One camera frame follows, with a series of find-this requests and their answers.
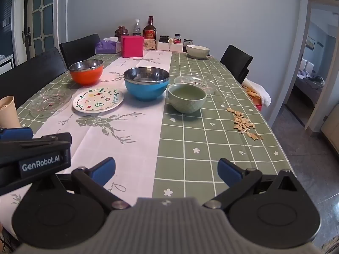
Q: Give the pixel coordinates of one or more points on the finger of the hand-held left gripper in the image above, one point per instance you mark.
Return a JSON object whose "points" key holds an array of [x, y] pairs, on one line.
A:
{"points": [[16, 133]]}

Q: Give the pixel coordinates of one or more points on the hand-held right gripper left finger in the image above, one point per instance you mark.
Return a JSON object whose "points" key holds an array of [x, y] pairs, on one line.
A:
{"points": [[103, 170]]}

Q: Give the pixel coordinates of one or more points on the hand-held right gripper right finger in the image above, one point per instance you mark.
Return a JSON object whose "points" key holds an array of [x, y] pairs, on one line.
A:
{"points": [[229, 173]]}

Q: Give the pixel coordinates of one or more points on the clear glass plate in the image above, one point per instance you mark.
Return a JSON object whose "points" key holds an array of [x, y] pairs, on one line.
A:
{"points": [[194, 80], [50, 103]]}

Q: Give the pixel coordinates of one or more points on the white fruit-painted plate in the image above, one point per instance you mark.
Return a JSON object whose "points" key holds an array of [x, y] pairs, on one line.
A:
{"points": [[92, 102]]}

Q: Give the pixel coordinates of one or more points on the green ceramic bowl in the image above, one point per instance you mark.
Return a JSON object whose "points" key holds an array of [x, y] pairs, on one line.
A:
{"points": [[185, 103]]}

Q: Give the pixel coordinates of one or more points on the orange steel bowl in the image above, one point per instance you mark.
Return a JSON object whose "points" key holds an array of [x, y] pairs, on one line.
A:
{"points": [[87, 76]]}

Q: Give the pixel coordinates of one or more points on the beige paper cup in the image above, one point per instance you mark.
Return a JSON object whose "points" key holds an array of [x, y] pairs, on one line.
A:
{"points": [[9, 117]]}

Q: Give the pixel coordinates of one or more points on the pile of sunflower seeds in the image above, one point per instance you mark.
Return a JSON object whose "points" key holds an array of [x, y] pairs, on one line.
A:
{"points": [[242, 123]]}

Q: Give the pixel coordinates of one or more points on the black chair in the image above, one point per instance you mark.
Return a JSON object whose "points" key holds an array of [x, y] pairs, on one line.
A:
{"points": [[79, 47], [235, 59], [29, 76]]}

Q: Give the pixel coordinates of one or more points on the white cabinet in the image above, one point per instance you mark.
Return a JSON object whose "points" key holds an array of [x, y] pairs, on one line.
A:
{"points": [[6, 64]]}

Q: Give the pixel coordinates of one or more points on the white snack bag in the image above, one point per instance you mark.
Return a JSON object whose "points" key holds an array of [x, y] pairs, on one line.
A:
{"points": [[262, 95]]}

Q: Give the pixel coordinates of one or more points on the glass pane door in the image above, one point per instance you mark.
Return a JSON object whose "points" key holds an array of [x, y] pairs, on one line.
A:
{"points": [[42, 18]]}

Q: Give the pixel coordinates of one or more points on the bed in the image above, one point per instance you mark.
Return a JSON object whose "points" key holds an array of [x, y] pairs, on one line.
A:
{"points": [[309, 84]]}

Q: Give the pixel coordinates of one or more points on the purple tissue box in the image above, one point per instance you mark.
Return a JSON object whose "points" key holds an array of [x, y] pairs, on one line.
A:
{"points": [[106, 48]]}

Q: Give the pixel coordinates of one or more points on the cream ceramic bowl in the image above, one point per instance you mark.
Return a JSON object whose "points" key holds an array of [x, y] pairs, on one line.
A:
{"points": [[197, 53]]}

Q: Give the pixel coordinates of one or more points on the pink box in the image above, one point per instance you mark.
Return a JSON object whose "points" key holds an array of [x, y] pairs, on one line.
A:
{"points": [[132, 47]]}

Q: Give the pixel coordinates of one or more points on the cream patterned tin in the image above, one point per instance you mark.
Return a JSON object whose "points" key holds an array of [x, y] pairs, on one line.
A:
{"points": [[150, 44]]}

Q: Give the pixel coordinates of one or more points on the black lid glass jar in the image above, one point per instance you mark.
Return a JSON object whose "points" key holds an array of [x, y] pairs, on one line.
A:
{"points": [[187, 43]]}

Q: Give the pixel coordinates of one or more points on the white box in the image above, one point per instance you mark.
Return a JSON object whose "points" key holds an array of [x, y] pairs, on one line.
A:
{"points": [[176, 47], [163, 46]]}

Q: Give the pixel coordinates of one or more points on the brown wooden figurine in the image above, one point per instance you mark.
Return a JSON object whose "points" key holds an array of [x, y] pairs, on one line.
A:
{"points": [[121, 31]]}

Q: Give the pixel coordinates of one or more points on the red label jar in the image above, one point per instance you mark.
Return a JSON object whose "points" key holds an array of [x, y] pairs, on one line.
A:
{"points": [[177, 39]]}

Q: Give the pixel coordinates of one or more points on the dark jar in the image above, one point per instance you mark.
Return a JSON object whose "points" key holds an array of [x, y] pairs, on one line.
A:
{"points": [[164, 39]]}

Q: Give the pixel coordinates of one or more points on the clear water bottle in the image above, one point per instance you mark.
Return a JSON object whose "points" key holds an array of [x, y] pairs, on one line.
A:
{"points": [[136, 29]]}

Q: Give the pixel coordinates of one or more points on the brown liquor bottle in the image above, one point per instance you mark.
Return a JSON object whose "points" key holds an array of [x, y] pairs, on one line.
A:
{"points": [[150, 31]]}

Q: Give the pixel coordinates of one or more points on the framed wall picture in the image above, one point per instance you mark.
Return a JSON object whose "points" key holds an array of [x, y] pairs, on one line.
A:
{"points": [[310, 43]]}

